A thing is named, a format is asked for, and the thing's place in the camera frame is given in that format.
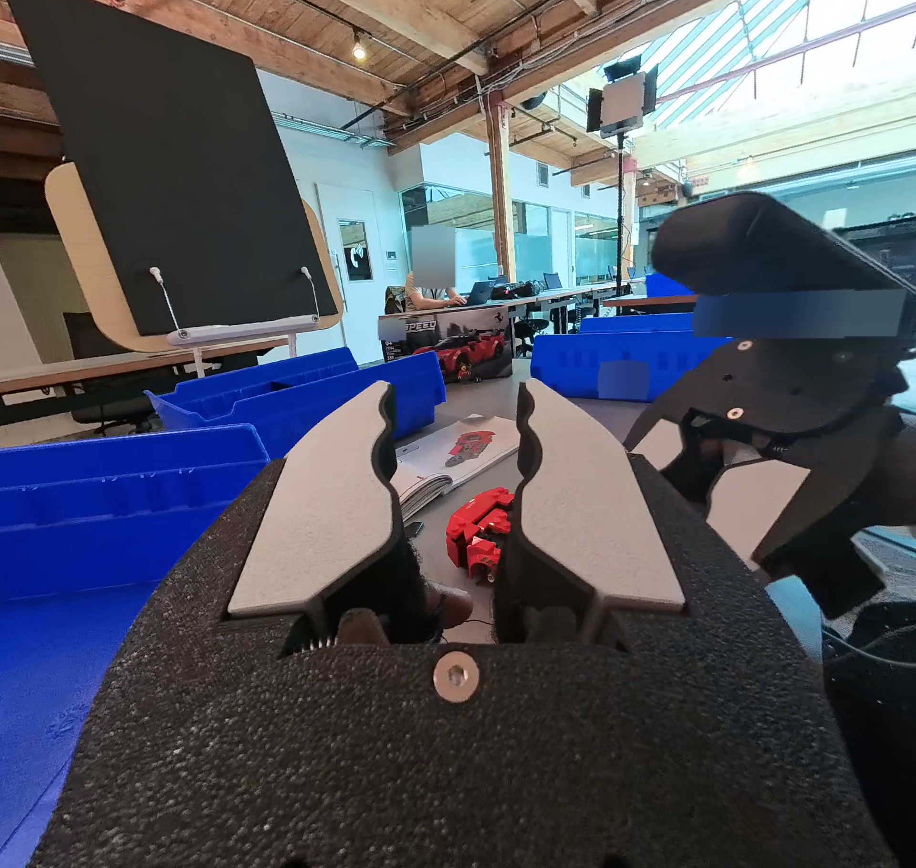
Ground large blue plastic bin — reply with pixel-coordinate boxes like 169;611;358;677
0;423;271;868

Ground white board holder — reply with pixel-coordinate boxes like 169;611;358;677
149;265;322;348

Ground large black board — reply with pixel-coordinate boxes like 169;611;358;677
0;0;342;339

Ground toy instruction booklet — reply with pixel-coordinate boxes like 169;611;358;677
390;413;520;523

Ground studio light panel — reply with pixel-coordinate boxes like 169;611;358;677
586;55;660;136

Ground black quilted pad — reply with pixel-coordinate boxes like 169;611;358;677
822;599;916;868

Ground white door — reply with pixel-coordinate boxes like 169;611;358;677
317;182;382;366

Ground wooden desk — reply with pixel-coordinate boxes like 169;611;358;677
0;337;289;398

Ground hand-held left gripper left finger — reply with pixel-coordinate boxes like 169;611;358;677
228;381;402;618

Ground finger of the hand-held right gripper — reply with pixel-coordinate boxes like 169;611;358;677
704;461;817;573
630;419;692;474

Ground wooden post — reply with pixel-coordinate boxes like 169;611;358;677
485;91;518;283

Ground toy car box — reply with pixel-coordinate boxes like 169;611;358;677
378;304;515;384

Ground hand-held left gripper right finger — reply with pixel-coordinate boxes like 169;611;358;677
501;379;688;615

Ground rounded beige wooden board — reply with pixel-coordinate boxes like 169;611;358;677
44;161;346;354

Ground long office desk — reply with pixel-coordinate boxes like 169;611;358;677
494;280;648;314

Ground red toy brick assembly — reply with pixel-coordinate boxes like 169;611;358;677
445;486;518;584

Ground black light stand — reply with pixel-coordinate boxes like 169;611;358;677
610;134;632;305

